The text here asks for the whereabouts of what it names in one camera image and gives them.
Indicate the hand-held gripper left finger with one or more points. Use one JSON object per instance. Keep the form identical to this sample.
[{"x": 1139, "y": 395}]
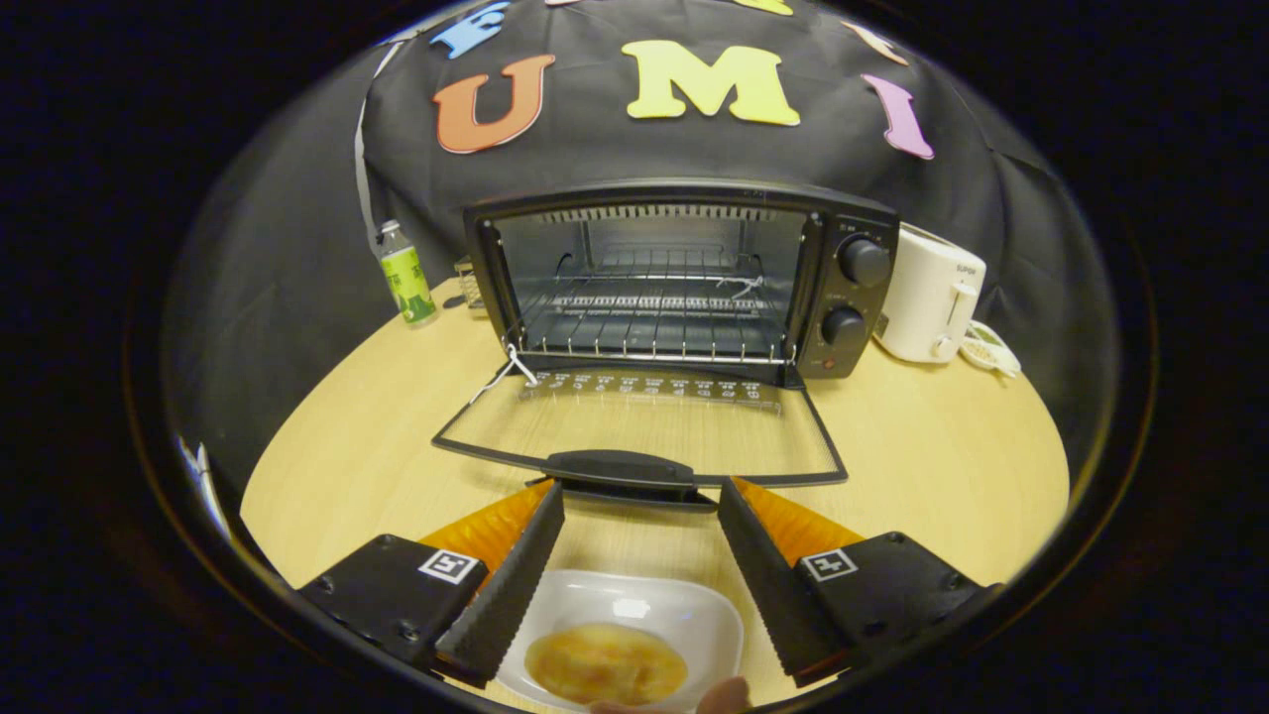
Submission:
[{"x": 506, "y": 595}]

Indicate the round yellow bread bun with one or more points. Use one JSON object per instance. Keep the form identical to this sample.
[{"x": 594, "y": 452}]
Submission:
[{"x": 605, "y": 664}]

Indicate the green label water bottle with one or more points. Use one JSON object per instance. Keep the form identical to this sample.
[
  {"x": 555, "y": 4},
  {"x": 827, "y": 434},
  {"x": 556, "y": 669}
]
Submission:
[{"x": 406, "y": 283}]

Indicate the white square plate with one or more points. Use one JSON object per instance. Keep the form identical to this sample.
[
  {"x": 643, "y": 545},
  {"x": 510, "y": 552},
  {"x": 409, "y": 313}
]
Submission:
[{"x": 634, "y": 600}]

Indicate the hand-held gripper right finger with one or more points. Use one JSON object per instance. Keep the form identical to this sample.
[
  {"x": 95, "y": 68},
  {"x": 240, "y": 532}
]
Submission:
[{"x": 768, "y": 585}]

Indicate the white bread toaster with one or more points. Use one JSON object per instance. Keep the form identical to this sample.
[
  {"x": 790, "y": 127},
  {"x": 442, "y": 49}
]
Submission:
[{"x": 927, "y": 297}]

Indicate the black toaster oven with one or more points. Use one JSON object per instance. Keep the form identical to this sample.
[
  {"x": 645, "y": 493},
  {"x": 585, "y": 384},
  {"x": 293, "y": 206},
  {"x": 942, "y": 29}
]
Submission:
[{"x": 828, "y": 297}]

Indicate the divided white snack dish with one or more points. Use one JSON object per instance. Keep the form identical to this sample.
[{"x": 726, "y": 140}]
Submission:
[{"x": 986, "y": 349}]

